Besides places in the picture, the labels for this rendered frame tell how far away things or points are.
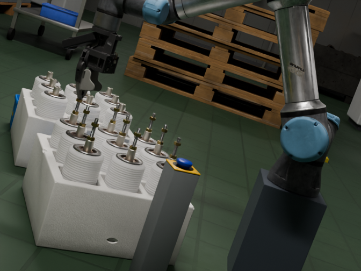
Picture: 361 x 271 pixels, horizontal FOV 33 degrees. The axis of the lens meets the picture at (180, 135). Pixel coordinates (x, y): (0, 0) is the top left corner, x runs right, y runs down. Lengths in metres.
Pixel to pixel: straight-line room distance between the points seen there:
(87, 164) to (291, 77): 0.55
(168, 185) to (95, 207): 0.22
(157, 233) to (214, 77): 3.21
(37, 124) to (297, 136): 0.91
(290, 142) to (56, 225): 0.62
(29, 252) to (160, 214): 0.33
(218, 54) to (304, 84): 3.13
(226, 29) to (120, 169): 3.13
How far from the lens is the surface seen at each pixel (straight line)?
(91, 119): 2.11
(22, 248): 1.58
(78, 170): 1.57
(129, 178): 1.60
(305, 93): 1.55
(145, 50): 4.66
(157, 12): 1.67
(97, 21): 1.73
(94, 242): 1.62
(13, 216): 1.73
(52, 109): 2.08
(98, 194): 1.57
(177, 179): 1.46
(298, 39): 1.55
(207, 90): 4.65
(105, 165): 1.71
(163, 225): 1.50
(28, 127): 2.06
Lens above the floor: 0.70
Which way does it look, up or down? 12 degrees down
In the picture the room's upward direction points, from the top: 19 degrees clockwise
